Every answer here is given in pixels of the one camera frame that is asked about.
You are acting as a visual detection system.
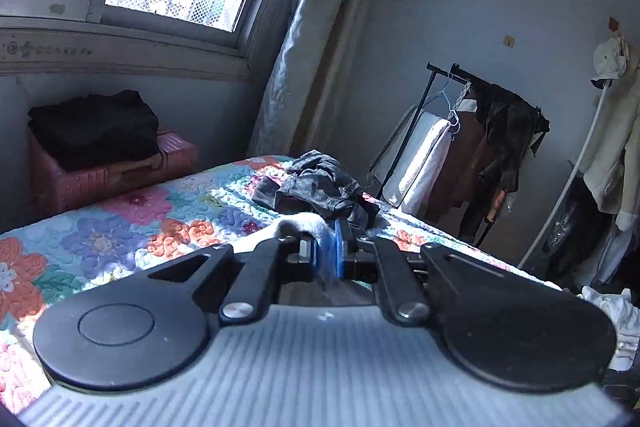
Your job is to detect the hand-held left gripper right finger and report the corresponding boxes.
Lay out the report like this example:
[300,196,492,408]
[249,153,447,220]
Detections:
[334,220,505,327]

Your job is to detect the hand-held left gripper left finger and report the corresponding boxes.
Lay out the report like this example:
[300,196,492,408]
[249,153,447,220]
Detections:
[148,234,320,323]

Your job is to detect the white printed garment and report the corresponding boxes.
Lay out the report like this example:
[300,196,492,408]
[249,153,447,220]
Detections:
[235,213,346,294]

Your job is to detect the dark grey clothes pile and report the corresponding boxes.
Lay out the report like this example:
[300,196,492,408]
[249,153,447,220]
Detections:
[252,149,384,231]

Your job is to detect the black clothes rack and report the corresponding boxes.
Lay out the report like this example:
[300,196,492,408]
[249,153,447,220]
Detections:
[375,62,501,249]

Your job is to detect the black folded clothes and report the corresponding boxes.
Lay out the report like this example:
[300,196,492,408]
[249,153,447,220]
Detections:
[27,89,162,172]

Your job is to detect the white crumpled clothes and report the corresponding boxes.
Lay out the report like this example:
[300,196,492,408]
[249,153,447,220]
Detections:
[580,287,640,373]

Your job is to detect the white folded cushion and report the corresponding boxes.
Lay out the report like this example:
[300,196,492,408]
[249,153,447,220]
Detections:
[371,104,459,216]

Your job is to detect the brown hanging garment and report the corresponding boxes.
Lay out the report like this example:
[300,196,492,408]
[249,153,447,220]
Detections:
[425,104,507,228]

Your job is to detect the floral quilted blanket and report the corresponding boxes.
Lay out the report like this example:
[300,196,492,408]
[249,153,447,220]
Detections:
[0,155,566,415]

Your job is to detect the grey curtain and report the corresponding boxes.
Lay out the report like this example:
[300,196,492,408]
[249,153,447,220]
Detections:
[247,0,402,158]

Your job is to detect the dark hanging garment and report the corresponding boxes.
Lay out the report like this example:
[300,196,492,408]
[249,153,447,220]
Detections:
[469,79,551,194]

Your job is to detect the black plastic bag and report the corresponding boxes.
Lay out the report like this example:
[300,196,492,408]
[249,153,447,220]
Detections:
[542,177,612,289]

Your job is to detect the pink suitcase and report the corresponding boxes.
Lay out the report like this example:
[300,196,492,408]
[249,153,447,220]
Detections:
[27,129,201,221]

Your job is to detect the white pipe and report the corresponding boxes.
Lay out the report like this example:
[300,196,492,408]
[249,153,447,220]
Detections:
[517,82,614,271]

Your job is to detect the cream hanging jacket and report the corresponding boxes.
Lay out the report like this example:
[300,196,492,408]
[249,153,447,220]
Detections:
[582,57,640,233]

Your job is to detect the beige hat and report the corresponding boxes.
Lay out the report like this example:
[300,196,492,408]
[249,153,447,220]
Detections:
[591,36,629,90]

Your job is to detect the white wire hanger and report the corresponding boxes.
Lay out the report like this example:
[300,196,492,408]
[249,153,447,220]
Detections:
[434,72,472,134]

